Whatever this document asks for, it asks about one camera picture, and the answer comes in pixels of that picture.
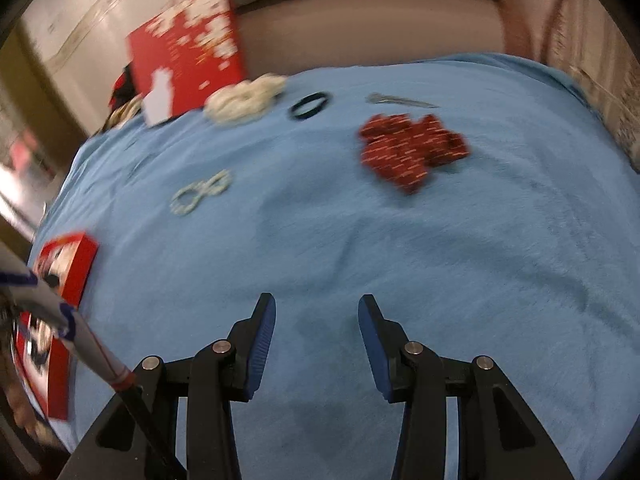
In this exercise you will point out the patterned cushion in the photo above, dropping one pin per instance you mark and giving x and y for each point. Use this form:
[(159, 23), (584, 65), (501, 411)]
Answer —
[(595, 60)]

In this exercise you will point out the red cloth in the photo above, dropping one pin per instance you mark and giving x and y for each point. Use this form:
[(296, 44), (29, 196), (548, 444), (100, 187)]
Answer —
[(121, 91)]

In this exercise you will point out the shallow red tray box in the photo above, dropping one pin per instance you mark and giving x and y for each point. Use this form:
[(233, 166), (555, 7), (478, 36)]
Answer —
[(75, 270)]

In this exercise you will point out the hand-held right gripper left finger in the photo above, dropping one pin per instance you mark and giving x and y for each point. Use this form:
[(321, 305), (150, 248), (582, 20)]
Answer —
[(262, 345)]

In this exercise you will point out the beige striped fabric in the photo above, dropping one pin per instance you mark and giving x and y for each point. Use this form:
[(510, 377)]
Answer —
[(122, 115)]

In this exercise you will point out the beige sofa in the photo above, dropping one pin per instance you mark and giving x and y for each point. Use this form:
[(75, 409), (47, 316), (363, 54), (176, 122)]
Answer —
[(375, 25)]

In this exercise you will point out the blue blanket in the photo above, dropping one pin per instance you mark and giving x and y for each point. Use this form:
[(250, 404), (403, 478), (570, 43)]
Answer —
[(350, 240)]

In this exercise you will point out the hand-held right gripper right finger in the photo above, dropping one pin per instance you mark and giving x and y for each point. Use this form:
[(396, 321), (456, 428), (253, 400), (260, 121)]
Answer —
[(372, 345)]

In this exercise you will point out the white fluffy scrunchie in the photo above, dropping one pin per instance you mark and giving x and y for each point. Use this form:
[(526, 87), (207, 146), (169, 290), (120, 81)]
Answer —
[(240, 100)]

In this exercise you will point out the red box lid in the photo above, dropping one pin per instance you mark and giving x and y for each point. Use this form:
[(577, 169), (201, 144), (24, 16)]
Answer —
[(190, 55)]

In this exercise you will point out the metal hair clip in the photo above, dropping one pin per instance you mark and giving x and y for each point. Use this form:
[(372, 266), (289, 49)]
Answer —
[(395, 100)]

